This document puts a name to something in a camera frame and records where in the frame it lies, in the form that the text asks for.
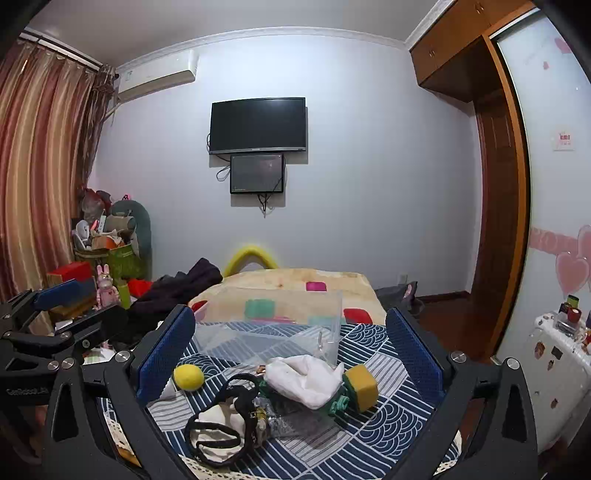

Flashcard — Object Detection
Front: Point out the cream pouch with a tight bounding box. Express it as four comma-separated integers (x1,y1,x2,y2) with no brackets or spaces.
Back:
189,404,252,457

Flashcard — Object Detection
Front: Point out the dark clothing pile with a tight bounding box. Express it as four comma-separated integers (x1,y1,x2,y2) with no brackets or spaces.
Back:
127,257,225,319

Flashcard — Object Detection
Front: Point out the black wall television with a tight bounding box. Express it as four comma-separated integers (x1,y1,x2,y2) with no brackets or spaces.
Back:
209,97,308,155

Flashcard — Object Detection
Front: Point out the black strap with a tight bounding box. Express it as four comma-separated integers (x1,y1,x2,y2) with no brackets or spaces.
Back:
185,374,269,464

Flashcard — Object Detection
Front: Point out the grey slipper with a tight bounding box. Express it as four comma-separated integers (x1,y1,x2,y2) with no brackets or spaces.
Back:
374,281,423,315

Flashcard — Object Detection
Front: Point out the white stickered appliance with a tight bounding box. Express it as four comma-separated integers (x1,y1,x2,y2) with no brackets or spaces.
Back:
501,311,591,462

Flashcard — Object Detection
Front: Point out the green cloth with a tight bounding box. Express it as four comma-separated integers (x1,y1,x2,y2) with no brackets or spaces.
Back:
256,381,354,418

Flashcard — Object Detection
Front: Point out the cardboard box of clutter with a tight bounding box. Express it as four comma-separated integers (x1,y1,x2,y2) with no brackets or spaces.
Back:
71,217,139,254

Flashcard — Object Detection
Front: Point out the yellow plush ball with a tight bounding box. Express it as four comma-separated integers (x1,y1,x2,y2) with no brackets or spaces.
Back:
173,364,205,392

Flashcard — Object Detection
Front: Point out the beige patchwork blanket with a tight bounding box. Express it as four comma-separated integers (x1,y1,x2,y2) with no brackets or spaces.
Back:
187,268,389,326

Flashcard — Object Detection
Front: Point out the blue wave patterned cloth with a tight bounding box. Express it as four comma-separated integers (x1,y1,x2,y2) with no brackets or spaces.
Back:
99,320,462,480

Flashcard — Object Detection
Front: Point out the yellow and green sponge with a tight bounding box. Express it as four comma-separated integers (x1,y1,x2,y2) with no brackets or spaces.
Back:
342,364,379,412

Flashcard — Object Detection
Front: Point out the yellow foam arch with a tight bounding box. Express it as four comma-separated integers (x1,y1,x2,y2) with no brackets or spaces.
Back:
223,244,279,278

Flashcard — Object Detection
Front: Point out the white air conditioner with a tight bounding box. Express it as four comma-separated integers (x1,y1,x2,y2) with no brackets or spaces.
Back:
113,50,199,102

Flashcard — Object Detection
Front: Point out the pink heart sticker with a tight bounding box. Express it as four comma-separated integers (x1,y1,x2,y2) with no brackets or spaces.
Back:
531,226,591,296

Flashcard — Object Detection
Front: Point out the brown wooden door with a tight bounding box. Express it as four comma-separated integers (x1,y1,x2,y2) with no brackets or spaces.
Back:
473,97,518,361

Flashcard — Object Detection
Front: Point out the wooden overhead cabinet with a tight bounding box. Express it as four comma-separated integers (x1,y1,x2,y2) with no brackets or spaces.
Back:
409,0,536,102

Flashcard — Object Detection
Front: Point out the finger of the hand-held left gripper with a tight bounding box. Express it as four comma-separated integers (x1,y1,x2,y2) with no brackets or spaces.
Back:
0,278,98,340
0,306,131,371

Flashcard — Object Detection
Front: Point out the striped brown curtain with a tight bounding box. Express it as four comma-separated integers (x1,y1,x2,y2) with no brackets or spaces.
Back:
0,39,116,315

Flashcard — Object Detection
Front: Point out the pink rabbit toy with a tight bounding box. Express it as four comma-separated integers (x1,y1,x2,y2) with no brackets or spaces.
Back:
95,264,122,310

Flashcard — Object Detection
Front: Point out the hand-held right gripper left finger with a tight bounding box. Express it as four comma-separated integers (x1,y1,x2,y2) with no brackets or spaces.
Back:
44,305,197,480

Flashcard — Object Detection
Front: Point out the clear plastic box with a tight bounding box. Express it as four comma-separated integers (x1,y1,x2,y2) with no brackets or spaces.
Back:
194,290,345,370

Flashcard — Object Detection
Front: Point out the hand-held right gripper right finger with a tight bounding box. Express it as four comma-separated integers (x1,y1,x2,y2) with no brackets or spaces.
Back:
385,307,539,480

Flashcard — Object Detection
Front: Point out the green cardboard box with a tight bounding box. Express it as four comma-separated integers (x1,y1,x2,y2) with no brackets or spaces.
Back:
108,244,139,282

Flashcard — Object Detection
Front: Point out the small black wall monitor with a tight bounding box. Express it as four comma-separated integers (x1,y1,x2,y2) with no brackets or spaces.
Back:
230,153,284,195

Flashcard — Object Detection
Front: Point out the red cloth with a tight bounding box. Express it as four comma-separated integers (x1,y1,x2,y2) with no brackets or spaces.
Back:
127,278,155,301

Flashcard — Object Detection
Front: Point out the white sliding wardrobe door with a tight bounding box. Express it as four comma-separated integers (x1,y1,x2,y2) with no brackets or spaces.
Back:
492,9,591,370

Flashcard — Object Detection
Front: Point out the clear plastic bag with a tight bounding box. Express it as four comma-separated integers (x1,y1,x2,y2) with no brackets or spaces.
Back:
256,397,333,439

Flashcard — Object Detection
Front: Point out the white cloth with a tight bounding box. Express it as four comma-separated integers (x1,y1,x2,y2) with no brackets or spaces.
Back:
263,355,345,409

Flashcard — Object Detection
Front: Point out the red box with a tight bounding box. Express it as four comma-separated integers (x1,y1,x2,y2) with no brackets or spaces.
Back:
46,262,93,287

